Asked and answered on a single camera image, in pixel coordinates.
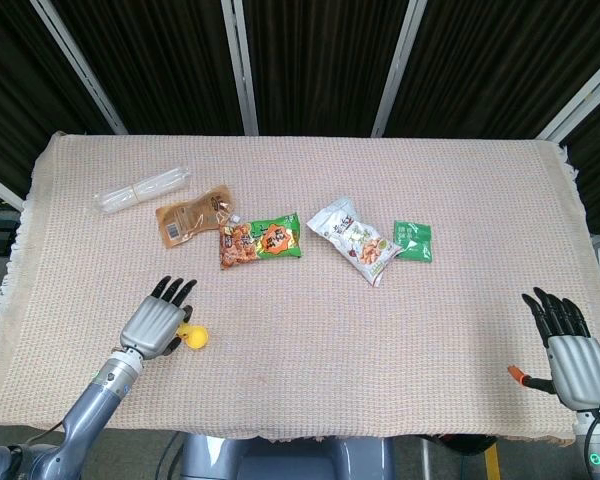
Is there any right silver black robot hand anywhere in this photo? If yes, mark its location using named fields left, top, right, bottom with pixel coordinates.
left=507, top=286, right=600, bottom=412

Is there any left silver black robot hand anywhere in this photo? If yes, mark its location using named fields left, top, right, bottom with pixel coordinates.
left=117, top=275, right=198, bottom=360

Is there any brown snack packet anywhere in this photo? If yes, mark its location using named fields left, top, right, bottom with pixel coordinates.
left=154, top=184, right=236, bottom=250

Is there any clear plastic straw bundle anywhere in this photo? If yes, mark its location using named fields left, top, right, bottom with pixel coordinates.
left=92, top=167, right=191, bottom=215

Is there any green orange snack bag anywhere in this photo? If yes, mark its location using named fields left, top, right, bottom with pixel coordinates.
left=218, top=212, right=304, bottom=271

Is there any pink woven tablecloth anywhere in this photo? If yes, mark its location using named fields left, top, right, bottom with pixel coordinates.
left=0, top=130, right=600, bottom=448

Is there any grey robot torso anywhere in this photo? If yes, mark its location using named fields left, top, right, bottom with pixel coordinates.
left=179, top=432, right=396, bottom=480

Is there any small green packet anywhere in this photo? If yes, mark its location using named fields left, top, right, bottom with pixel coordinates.
left=392, top=219, right=436, bottom=263

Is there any white snack bag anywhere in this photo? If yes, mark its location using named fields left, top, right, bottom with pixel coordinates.
left=305, top=196, right=405, bottom=289

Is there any dark pleated curtain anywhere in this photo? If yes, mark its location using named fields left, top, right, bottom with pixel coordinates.
left=0, top=0, right=600, bottom=236

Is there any white frame post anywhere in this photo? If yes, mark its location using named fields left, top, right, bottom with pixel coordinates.
left=219, top=0, right=261, bottom=137
left=369, top=0, right=429, bottom=138
left=0, top=167, right=26, bottom=212
left=533, top=47, right=600, bottom=142
left=29, top=0, right=129, bottom=136

